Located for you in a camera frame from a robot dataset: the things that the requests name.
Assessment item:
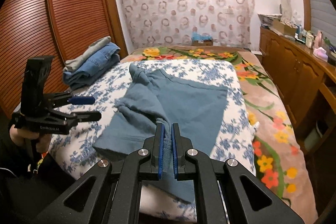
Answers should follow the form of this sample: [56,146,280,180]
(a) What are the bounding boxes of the folded blue denim jeans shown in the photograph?
[63,42,120,90]

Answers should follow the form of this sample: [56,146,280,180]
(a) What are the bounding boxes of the blue floral white bedspread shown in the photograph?
[39,59,258,222]

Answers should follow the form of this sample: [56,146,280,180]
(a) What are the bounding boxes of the teal blue pants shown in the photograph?
[93,64,228,202]

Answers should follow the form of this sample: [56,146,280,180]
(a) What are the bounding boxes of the grey window roller shutter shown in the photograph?
[310,0,336,44]

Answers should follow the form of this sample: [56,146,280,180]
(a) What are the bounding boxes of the stack of papers on cabinet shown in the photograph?
[258,14,282,28]

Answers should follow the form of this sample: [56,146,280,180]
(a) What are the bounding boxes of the folded grey green pants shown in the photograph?
[63,36,111,72]

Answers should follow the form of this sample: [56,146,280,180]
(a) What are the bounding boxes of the cardboard box on cabinet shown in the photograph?
[272,19,297,36]

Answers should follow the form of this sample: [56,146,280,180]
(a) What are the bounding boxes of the long wooden sideboard cabinet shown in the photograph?
[260,28,335,155]

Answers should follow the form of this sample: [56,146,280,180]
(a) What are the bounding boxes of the cardboard box with blue items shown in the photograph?
[191,32,214,46]

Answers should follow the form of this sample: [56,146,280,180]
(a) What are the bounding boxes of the pink tissue pack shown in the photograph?
[313,47,328,62]

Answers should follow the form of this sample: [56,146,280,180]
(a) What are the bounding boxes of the person's left hand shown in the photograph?
[9,125,52,153]

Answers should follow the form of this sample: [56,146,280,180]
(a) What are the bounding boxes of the wooden slatted wardrobe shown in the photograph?
[1,0,128,117]

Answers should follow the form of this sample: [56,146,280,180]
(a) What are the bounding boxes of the circle patterned sheer curtain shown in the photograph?
[121,0,255,48]

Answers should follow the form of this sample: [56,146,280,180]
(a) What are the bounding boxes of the colourful floral beige blanket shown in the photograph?
[124,46,318,223]

